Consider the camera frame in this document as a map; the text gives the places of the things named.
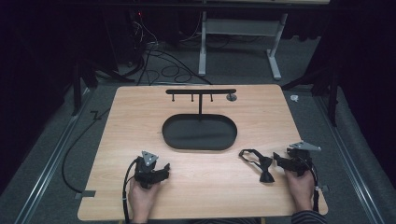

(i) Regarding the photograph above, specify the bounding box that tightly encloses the black hook rack with tray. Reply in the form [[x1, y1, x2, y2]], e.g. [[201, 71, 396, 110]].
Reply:
[[162, 88, 238, 152]]

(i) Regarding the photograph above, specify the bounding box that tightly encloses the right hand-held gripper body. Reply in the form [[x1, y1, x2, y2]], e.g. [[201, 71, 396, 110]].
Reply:
[[285, 141, 322, 177]]

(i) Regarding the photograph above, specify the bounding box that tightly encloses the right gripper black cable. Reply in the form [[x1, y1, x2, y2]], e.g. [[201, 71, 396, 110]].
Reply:
[[298, 155, 320, 213]]

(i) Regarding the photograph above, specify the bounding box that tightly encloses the person's left hand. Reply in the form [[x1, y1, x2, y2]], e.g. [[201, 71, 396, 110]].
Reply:
[[127, 178, 162, 224]]

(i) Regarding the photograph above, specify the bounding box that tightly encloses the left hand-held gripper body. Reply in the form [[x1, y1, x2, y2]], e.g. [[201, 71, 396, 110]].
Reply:
[[134, 150, 163, 189]]

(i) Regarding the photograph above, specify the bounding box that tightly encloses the black bow tie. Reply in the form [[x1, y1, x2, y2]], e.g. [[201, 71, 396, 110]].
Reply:
[[238, 148, 276, 184]]

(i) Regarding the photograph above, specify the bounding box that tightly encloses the metal floor rail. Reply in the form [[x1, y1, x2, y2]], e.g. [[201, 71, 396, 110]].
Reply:
[[13, 87, 94, 224], [312, 94, 387, 224]]

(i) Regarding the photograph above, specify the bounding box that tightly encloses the tangle of black floor cables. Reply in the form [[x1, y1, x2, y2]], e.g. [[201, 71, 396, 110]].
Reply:
[[127, 12, 214, 86]]

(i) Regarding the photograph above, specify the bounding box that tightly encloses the grey tape strip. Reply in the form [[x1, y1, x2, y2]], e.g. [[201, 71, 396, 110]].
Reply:
[[74, 189, 97, 200]]

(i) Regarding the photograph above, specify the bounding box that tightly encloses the white metal desk frame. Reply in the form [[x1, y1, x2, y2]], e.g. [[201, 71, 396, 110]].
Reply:
[[198, 10, 289, 81]]

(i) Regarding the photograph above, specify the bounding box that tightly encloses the person's right hand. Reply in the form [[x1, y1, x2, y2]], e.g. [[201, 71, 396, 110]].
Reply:
[[284, 169, 316, 213]]

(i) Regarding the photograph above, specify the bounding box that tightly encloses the dark equipment with red light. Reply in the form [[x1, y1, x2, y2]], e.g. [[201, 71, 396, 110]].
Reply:
[[124, 8, 163, 68]]

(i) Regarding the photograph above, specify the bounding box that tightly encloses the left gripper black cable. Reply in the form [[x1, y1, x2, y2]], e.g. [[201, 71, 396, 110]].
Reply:
[[121, 157, 140, 224]]

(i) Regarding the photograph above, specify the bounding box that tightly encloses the long black floor cable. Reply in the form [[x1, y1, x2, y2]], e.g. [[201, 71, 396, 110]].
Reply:
[[61, 106, 112, 194]]

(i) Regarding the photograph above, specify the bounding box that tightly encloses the black metal stand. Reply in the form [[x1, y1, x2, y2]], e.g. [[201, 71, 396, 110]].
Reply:
[[70, 59, 134, 118], [281, 62, 341, 128]]

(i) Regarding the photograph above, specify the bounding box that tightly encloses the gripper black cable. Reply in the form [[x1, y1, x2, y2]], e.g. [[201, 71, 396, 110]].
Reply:
[[121, 157, 140, 224], [298, 155, 320, 213]]

